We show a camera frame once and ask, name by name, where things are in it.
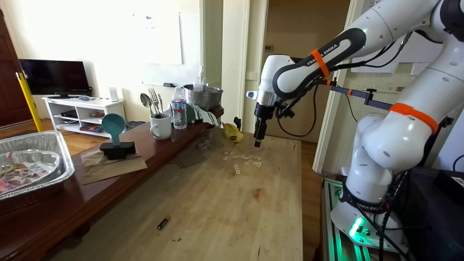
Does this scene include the whiteboard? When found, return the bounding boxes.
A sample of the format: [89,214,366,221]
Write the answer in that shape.
[132,11,202,87]

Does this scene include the large foil tray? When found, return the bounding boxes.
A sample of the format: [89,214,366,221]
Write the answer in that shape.
[0,130,76,202]

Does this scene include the black box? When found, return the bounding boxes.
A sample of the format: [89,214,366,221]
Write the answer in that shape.
[397,166,464,261]

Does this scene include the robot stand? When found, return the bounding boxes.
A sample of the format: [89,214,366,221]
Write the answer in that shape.
[321,167,464,261]

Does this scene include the heap of letter tiles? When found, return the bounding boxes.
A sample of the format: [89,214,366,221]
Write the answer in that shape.
[223,151,263,168]

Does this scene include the teal scoop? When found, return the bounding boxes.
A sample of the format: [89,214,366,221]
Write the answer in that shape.
[101,113,127,146]

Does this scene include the white mug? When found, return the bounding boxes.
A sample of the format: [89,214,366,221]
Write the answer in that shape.
[149,113,173,141]

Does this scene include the television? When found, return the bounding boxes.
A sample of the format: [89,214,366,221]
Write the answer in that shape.
[18,59,92,99]

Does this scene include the printed packet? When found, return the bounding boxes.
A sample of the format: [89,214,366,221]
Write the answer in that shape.
[0,162,55,195]

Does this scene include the white tv shelf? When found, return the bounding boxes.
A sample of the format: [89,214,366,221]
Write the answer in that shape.
[42,96,126,138]

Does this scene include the green and white cloth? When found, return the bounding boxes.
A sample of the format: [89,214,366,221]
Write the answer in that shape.
[165,102,219,128]

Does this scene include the yellow pouch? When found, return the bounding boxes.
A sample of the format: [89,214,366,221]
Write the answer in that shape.
[221,123,244,143]

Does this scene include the brown wooden door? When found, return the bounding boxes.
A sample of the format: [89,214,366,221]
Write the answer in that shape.
[0,10,34,128]

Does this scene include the black block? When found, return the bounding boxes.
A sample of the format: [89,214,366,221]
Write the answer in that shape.
[99,141,137,161]

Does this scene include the metal mixing bowl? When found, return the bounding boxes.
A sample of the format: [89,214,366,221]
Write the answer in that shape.
[183,84,224,112]

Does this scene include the dark wooden table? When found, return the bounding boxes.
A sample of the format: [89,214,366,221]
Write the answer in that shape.
[0,104,225,261]

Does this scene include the metal spoon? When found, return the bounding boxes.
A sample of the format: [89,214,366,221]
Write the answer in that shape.
[140,93,155,119]

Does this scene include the metal fork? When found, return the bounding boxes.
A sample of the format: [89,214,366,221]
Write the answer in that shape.
[148,87,160,117]

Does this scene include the clear water bottle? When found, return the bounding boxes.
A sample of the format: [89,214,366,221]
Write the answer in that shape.
[171,87,188,130]

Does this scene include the clear spray bottle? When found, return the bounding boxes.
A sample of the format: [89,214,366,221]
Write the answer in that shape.
[193,66,207,91]

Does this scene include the black mount bar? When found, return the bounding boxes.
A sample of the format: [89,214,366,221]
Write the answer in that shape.
[327,80,394,111]

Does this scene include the brown paper bag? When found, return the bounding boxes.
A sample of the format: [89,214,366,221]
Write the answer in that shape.
[80,148,148,186]

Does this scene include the yellow pole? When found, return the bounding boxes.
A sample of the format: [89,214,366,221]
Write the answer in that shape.
[15,71,44,133]

